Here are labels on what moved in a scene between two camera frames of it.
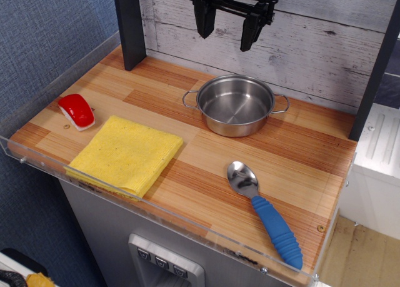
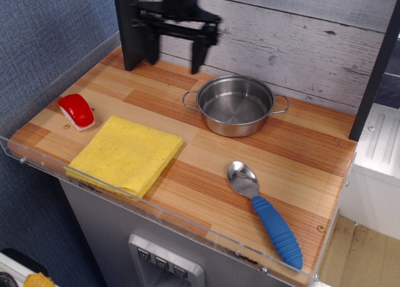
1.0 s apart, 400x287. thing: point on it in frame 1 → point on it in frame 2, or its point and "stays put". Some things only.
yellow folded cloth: x=124 y=156 stays put
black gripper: x=255 y=3 → x=181 y=13
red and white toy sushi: x=77 y=110 stays put
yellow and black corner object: x=17 y=270 stays put
